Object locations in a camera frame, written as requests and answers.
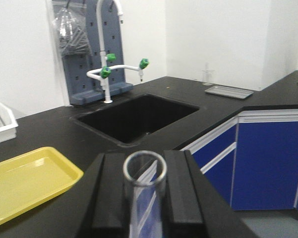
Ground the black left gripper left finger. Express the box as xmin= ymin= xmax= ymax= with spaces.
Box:
xmin=76 ymin=153 xmax=125 ymax=238

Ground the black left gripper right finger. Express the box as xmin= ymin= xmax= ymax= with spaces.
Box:
xmin=163 ymin=150 xmax=256 ymax=238

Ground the clear glass test tube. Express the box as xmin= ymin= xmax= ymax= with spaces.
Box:
xmin=122 ymin=150 xmax=167 ymax=238

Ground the yellow plastic tray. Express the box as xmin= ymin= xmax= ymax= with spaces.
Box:
xmin=0 ymin=147 xmax=84 ymax=225

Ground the grey metal tray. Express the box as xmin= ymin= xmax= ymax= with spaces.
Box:
xmin=205 ymin=86 xmax=253 ymax=100

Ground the blue drawer front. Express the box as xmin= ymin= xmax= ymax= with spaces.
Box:
xmin=183 ymin=125 xmax=237 ymax=203

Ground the blue cabinet door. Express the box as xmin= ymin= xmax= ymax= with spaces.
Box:
xmin=232 ymin=121 xmax=298 ymax=210

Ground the black lab sink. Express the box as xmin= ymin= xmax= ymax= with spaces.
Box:
xmin=74 ymin=94 xmax=199 ymax=147

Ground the grey drying peg board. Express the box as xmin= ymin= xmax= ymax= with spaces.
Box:
xmin=49 ymin=0 xmax=133 ymax=106

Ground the white plastic bin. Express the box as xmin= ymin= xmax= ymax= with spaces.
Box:
xmin=0 ymin=102 xmax=18 ymax=143

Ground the white green lab faucet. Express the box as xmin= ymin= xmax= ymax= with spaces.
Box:
xmin=86 ymin=0 xmax=149 ymax=104

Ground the clear plastic bag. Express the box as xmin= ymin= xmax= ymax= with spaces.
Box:
xmin=52 ymin=0 xmax=91 ymax=57

